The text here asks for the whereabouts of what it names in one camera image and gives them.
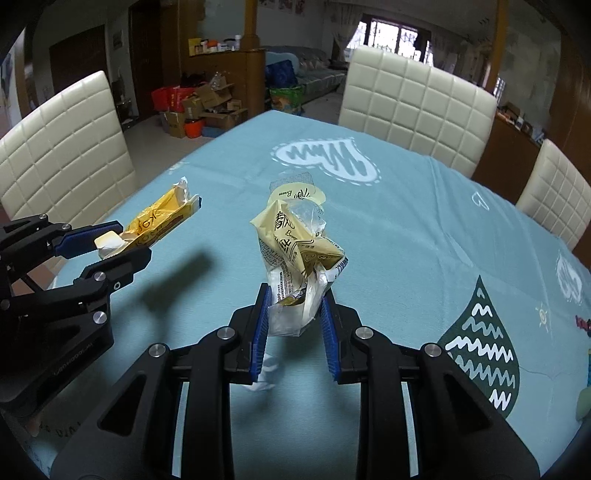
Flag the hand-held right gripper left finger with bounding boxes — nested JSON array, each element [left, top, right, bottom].
[[48, 283, 271, 480]]

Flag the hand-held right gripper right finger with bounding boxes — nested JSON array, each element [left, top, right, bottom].
[[320, 293, 541, 480]]

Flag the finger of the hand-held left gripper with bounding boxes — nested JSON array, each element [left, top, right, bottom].
[[0, 246, 153, 334], [0, 214, 124, 289]]

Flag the small yellow snack wrapper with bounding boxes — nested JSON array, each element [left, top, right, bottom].
[[94, 176, 204, 260]]

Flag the beige bread wrapper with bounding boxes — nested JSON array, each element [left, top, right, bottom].
[[249, 172, 350, 393]]

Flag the cream quilted dining chair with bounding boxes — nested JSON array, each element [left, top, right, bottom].
[[338, 45, 498, 180], [515, 138, 591, 254], [0, 71, 138, 223]]

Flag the small cardboard box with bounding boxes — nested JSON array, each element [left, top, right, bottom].
[[159, 111, 188, 138]]

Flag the red shopping bag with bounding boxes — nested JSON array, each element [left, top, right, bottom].
[[151, 85, 195, 112]]

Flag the open cardboard box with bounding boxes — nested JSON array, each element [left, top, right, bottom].
[[182, 82, 234, 121]]

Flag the wooden partition cabinet with pillar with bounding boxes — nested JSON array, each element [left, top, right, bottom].
[[186, 0, 269, 126]]

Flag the green colourful bag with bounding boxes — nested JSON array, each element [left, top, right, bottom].
[[269, 86, 306, 116]]

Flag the row of bottles and boxes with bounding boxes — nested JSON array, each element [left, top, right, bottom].
[[187, 34, 243, 57]]

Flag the blue bag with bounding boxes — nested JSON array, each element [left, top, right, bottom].
[[265, 60, 299, 89]]

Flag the wooden sideboard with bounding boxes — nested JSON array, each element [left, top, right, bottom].
[[471, 105, 546, 205]]

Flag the grey sofa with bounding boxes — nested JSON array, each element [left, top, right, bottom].
[[295, 45, 348, 99]]

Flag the barred window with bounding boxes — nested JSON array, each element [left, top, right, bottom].
[[359, 16, 433, 62]]

